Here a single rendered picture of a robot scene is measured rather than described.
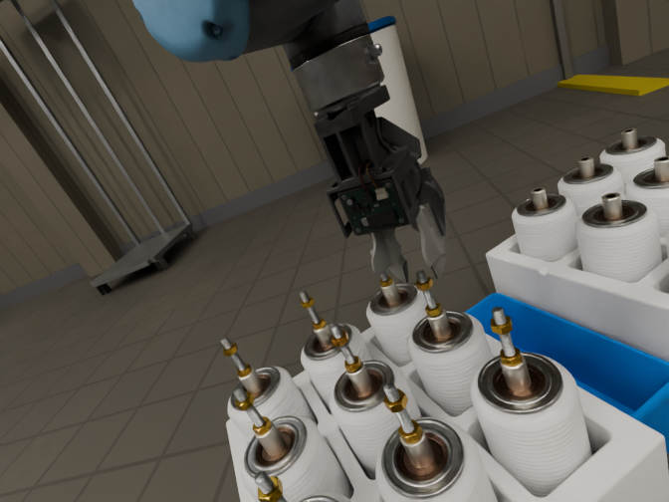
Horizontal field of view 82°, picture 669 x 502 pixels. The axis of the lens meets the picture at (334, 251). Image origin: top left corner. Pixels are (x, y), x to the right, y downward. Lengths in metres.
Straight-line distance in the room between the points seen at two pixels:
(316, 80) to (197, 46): 0.12
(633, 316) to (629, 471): 0.25
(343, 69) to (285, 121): 2.44
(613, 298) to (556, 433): 0.28
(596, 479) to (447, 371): 0.16
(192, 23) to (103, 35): 2.96
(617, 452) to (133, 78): 3.05
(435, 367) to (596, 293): 0.28
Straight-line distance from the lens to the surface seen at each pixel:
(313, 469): 0.46
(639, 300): 0.63
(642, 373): 0.66
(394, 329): 0.57
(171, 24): 0.27
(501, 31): 2.82
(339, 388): 0.49
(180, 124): 3.02
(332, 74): 0.35
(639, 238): 0.65
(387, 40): 2.12
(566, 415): 0.41
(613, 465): 0.46
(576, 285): 0.67
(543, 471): 0.45
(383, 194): 0.34
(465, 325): 0.50
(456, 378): 0.49
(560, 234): 0.72
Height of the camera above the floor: 0.57
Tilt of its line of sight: 22 degrees down
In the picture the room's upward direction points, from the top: 25 degrees counter-clockwise
